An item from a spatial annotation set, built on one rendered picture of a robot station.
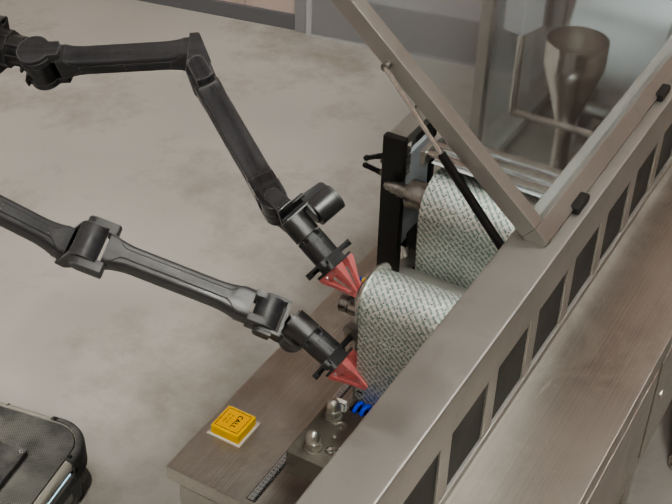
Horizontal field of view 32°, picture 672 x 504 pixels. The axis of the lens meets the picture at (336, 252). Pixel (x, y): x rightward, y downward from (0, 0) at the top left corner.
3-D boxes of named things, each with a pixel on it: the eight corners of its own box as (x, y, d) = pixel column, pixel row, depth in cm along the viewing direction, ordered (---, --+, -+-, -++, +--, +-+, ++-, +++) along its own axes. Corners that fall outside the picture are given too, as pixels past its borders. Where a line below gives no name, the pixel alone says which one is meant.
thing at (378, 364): (356, 401, 242) (359, 333, 230) (460, 445, 232) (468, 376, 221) (355, 402, 241) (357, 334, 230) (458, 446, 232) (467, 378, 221)
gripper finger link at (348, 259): (339, 312, 235) (308, 276, 235) (357, 294, 240) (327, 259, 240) (358, 297, 230) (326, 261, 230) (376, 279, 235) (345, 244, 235)
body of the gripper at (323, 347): (317, 383, 236) (290, 358, 237) (342, 353, 243) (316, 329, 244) (331, 367, 232) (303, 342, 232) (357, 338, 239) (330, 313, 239)
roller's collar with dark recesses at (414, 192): (415, 198, 250) (417, 172, 247) (441, 206, 248) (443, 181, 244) (401, 212, 246) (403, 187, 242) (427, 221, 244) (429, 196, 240)
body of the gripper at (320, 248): (310, 283, 234) (285, 255, 234) (337, 259, 241) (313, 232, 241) (327, 268, 230) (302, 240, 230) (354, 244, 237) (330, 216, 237)
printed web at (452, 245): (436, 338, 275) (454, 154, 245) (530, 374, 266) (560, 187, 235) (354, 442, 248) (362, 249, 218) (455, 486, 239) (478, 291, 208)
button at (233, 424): (229, 412, 255) (229, 404, 253) (256, 424, 252) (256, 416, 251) (210, 432, 250) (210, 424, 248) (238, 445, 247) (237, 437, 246)
